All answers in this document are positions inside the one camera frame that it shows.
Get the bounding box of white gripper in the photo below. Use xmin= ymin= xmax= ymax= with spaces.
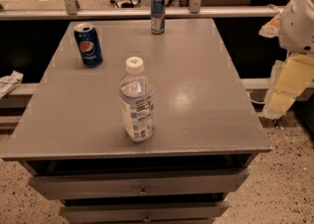
xmin=259 ymin=0 xmax=314 ymax=119

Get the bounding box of red bull can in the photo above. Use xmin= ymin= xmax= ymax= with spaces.
xmin=150 ymin=0 xmax=165 ymax=34

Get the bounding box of blue pepsi can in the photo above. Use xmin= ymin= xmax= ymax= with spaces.
xmin=75 ymin=23 xmax=103 ymax=68

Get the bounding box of clear plastic water bottle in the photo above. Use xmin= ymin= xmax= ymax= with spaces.
xmin=119 ymin=56 xmax=155 ymax=142

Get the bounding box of lower grey drawer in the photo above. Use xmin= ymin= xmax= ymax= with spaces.
xmin=60 ymin=201 xmax=229 ymax=224

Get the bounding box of grey drawer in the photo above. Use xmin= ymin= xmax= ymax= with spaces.
xmin=60 ymin=201 xmax=229 ymax=224
xmin=28 ymin=169 xmax=249 ymax=199

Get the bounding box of grey drawer cabinet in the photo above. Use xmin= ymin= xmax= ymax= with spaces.
xmin=2 ymin=19 xmax=270 ymax=224

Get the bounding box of upper grey drawer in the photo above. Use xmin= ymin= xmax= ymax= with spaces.
xmin=28 ymin=169 xmax=249 ymax=199

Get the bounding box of white folded cloth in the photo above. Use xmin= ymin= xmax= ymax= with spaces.
xmin=0 ymin=71 xmax=24 ymax=99

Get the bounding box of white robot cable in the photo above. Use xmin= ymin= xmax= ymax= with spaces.
xmin=247 ymin=90 xmax=267 ymax=106

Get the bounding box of metal railing frame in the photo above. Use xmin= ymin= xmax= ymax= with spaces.
xmin=0 ymin=0 xmax=283 ymax=21

